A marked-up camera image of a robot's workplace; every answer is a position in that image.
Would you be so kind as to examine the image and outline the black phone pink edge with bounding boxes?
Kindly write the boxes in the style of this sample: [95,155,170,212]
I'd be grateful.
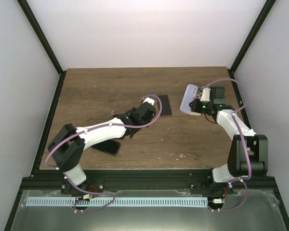
[158,95,172,117]

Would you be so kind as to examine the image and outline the cream pink phone case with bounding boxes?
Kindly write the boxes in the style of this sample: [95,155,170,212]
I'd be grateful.
[188,111,201,116]

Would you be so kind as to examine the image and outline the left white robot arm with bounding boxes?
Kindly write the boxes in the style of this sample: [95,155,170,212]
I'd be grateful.
[48,98,156,194]

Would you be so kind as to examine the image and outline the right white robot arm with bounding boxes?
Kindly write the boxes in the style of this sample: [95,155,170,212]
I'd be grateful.
[180,84,268,194]

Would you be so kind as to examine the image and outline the metal front plate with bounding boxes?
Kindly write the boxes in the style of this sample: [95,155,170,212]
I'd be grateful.
[11,190,287,231]

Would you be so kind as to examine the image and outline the light blue slotted strip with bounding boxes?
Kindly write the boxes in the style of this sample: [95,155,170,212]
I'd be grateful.
[26,197,208,207]

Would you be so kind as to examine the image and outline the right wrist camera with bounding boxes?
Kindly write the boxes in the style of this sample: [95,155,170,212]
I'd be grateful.
[195,87,211,102]

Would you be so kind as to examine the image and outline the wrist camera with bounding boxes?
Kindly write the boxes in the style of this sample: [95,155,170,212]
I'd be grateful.
[142,95,155,106]
[195,87,211,102]

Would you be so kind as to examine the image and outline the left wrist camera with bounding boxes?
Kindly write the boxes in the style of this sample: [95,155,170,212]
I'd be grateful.
[142,95,155,106]

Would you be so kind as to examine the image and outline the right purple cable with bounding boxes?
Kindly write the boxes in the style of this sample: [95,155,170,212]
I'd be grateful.
[199,78,253,212]

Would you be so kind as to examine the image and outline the purple cable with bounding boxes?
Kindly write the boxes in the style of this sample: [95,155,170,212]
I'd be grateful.
[45,93,163,169]
[199,78,253,212]

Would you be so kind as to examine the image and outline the black enclosure frame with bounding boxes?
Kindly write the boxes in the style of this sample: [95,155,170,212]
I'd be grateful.
[3,0,289,231]

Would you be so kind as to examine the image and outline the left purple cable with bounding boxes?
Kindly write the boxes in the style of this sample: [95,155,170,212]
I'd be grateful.
[45,93,163,169]

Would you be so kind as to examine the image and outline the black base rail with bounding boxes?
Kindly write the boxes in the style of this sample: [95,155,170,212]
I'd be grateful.
[60,169,241,195]

